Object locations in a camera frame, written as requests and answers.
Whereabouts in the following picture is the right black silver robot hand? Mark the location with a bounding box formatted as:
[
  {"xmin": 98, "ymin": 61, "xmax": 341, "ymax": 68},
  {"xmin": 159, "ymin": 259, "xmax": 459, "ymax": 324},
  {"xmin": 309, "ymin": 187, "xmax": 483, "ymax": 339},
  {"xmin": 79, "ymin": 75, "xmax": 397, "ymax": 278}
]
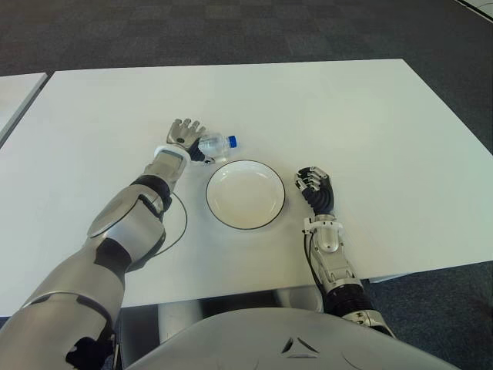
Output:
[{"xmin": 293, "ymin": 166, "xmax": 336, "ymax": 216}]

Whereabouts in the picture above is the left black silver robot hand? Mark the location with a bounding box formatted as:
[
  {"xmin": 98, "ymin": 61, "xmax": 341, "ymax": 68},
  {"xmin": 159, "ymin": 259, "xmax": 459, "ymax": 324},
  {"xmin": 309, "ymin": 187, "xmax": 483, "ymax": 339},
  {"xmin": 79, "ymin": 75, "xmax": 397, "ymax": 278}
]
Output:
[{"xmin": 165, "ymin": 118, "xmax": 217, "ymax": 165}]

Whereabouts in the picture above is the clear water bottle blue cap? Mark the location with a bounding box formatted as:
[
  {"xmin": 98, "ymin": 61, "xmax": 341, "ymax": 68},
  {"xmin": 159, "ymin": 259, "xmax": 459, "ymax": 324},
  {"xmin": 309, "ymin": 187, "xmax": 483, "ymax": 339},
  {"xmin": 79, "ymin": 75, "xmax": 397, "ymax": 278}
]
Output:
[{"xmin": 197, "ymin": 131, "xmax": 241, "ymax": 163}]

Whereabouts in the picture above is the white plate black rim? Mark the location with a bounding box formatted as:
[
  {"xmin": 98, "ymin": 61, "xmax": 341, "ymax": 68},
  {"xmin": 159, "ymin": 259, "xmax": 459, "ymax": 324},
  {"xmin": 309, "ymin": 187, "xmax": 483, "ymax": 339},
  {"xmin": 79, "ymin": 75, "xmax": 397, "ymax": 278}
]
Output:
[{"xmin": 205, "ymin": 159, "xmax": 287, "ymax": 232}]

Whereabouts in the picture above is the grey robot torso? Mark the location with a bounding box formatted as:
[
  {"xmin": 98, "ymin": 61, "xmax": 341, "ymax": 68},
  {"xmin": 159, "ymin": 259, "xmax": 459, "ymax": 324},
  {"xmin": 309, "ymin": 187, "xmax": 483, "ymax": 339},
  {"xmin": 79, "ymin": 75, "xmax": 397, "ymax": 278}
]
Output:
[{"xmin": 122, "ymin": 306, "xmax": 460, "ymax": 370}]

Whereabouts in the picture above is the white neighbouring table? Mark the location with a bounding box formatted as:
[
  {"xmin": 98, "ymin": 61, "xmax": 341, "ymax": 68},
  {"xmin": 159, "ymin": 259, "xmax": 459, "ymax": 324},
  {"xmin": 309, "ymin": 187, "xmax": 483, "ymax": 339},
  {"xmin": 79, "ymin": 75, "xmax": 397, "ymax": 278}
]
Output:
[{"xmin": 0, "ymin": 72, "xmax": 49, "ymax": 150}]

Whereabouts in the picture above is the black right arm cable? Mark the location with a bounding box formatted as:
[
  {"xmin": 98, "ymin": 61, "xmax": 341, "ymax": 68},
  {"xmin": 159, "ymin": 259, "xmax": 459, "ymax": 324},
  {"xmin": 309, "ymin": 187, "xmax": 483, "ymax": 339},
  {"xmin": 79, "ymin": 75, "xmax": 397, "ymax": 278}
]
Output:
[{"xmin": 301, "ymin": 230, "xmax": 329, "ymax": 306}]

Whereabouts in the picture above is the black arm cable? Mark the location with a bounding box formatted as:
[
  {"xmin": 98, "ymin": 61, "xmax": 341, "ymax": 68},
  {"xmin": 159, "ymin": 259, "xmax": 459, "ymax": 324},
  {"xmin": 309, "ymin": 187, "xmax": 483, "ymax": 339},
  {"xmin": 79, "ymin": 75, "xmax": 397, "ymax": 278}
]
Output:
[
  {"xmin": 156, "ymin": 191, "xmax": 189, "ymax": 256},
  {"xmin": 301, "ymin": 230, "xmax": 329, "ymax": 306}
]

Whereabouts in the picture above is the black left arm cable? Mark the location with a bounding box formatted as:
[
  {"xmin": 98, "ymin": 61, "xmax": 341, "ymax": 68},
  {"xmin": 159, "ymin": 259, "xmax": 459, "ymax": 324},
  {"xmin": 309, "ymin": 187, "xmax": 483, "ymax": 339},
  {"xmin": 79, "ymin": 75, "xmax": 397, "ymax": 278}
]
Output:
[{"xmin": 156, "ymin": 191, "xmax": 189, "ymax": 256}]

